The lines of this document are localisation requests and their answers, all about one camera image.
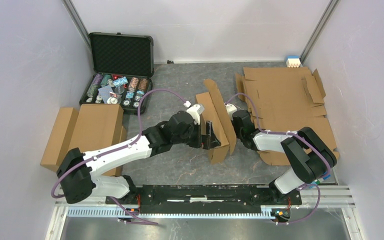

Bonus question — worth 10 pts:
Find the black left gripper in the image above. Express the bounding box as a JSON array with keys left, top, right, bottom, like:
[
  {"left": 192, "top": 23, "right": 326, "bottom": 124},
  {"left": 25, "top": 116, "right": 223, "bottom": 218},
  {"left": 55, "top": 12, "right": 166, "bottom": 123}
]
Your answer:
[{"left": 172, "top": 120, "right": 220, "bottom": 150}]

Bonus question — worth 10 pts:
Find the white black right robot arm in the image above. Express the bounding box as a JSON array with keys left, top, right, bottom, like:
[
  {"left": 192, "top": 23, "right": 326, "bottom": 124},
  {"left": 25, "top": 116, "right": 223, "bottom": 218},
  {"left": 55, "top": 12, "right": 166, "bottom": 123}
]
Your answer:
[{"left": 228, "top": 110, "right": 337, "bottom": 204}]

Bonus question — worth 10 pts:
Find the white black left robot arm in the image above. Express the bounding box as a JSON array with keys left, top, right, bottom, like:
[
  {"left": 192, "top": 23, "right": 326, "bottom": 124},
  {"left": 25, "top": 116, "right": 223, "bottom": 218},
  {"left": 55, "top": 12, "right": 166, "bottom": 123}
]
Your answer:
[{"left": 56, "top": 111, "right": 221, "bottom": 204}]

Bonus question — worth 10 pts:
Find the lower flat cardboard sheet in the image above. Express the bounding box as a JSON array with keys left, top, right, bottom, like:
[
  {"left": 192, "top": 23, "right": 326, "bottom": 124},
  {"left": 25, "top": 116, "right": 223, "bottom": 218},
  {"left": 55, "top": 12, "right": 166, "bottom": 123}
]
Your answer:
[{"left": 235, "top": 67, "right": 340, "bottom": 158}]

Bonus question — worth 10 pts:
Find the white blue toy block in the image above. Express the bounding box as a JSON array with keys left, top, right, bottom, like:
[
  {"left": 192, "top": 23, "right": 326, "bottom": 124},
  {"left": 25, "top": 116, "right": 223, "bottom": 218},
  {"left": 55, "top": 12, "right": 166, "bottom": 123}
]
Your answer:
[{"left": 285, "top": 55, "right": 302, "bottom": 68}]

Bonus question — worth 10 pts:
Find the blue green striped block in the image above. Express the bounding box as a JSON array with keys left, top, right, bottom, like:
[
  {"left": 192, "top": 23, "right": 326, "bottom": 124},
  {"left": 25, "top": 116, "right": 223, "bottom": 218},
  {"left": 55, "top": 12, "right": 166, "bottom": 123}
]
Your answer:
[{"left": 311, "top": 174, "right": 331, "bottom": 185}]

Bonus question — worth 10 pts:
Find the black poker chip case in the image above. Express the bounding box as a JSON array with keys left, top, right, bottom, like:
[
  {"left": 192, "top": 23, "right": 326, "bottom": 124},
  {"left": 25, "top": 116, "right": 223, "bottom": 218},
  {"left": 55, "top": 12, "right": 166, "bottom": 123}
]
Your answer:
[{"left": 79, "top": 32, "right": 155, "bottom": 115}]

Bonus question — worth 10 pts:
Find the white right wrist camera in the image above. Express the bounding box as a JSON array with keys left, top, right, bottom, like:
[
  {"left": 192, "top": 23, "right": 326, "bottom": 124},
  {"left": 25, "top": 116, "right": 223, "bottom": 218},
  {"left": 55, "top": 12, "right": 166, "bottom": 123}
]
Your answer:
[{"left": 224, "top": 103, "right": 238, "bottom": 119}]

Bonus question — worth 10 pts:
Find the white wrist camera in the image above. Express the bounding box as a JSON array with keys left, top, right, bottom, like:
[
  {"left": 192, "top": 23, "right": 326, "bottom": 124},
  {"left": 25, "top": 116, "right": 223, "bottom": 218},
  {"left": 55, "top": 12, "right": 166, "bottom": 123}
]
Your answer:
[
  {"left": 224, "top": 103, "right": 238, "bottom": 119},
  {"left": 183, "top": 101, "right": 205, "bottom": 125}
]

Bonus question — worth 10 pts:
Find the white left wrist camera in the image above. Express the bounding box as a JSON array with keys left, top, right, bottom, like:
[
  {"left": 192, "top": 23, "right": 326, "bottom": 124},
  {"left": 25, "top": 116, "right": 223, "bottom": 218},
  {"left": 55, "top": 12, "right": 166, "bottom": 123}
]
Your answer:
[{"left": 183, "top": 101, "right": 205, "bottom": 125}]

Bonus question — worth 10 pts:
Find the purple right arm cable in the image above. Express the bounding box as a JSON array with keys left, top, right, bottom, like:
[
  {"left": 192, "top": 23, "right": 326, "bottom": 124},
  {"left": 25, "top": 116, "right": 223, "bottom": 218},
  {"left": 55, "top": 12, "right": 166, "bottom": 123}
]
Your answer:
[{"left": 226, "top": 93, "right": 333, "bottom": 226}]

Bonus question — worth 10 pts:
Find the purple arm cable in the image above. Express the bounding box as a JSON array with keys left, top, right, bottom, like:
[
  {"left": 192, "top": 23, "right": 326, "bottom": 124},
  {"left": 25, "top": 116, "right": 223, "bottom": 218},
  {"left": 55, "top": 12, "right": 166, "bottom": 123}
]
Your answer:
[
  {"left": 226, "top": 93, "right": 333, "bottom": 226},
  {"left": 50, "top": 88, "right": 193, "bottom": 226}
]

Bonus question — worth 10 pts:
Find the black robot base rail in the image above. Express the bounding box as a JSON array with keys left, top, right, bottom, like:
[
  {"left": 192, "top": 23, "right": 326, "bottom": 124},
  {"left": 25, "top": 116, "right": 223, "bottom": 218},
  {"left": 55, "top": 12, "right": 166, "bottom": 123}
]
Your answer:
[{"left": 118, "top": 184, "right": 302, "bottom": 214}]

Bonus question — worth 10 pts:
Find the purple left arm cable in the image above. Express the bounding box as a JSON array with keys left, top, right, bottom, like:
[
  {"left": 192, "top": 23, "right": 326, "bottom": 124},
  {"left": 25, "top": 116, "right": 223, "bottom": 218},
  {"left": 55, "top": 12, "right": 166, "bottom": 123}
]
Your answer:
[{"left": 50, "top": 88, "right": 193, "bottom": 226}]

